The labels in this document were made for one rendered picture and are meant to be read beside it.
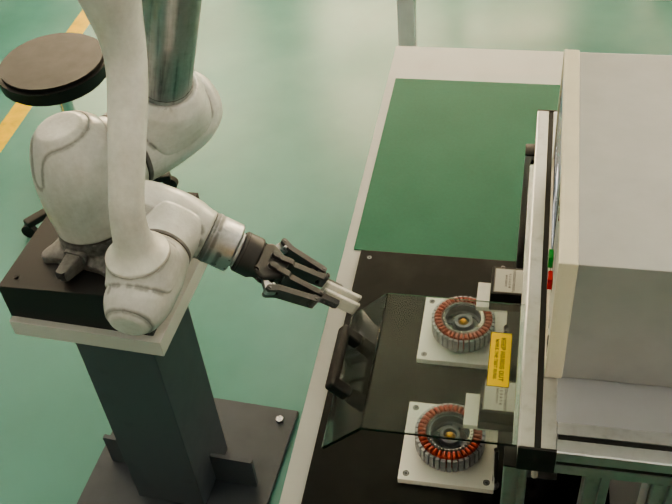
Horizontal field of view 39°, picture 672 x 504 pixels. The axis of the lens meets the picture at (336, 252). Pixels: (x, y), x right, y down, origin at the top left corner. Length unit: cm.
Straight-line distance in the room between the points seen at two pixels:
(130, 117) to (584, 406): 75
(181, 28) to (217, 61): 235
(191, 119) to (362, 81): 200
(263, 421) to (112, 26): 144
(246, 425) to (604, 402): 150
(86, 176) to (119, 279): 29
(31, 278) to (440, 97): 104
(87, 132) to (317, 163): 170
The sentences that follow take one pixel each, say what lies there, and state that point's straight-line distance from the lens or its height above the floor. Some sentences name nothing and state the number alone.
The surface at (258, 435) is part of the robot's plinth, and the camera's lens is 254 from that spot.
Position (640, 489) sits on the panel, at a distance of 124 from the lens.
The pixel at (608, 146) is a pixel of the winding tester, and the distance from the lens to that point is 124.
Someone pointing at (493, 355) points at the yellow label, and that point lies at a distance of 130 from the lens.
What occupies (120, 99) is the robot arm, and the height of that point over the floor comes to 130.
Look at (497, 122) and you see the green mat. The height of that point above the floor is 75.
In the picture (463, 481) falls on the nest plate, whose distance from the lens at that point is 152.
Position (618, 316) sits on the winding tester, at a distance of 114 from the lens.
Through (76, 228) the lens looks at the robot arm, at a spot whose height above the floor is 94.
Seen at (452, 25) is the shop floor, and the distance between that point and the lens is 402.
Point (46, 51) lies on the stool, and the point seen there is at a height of 56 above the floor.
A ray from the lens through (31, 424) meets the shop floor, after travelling 276.
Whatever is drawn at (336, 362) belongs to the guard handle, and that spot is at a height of 106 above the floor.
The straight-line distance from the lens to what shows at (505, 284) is 159.
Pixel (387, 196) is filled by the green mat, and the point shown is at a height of 75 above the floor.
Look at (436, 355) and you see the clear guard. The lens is 130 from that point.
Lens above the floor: 207
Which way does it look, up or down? 44 degrees down
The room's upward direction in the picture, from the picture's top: 6 degrees counter-clockwise
